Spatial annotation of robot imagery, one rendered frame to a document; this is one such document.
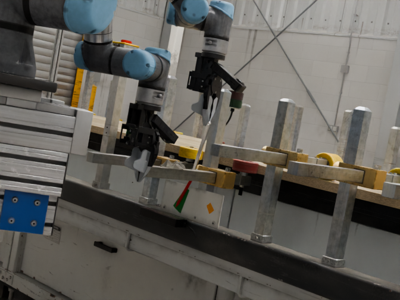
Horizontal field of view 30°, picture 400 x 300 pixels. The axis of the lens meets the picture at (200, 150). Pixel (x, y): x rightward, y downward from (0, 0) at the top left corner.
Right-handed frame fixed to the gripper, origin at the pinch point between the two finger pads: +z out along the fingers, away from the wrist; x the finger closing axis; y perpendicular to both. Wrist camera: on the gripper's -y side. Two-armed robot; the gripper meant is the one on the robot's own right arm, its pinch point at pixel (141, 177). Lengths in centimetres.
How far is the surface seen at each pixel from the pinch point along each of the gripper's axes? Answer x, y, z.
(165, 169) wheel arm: 1.6, -7.1, -2.9
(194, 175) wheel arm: 1.6, -18.7, -2.2
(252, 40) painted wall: -616, -719, -142
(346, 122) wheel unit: -30, -138, -28
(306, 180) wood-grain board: 21, -46, -6
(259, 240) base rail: 22.3, -28.0, 12.0
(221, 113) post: -2.1, -29.0, -21.2
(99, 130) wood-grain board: -82, -46, -6
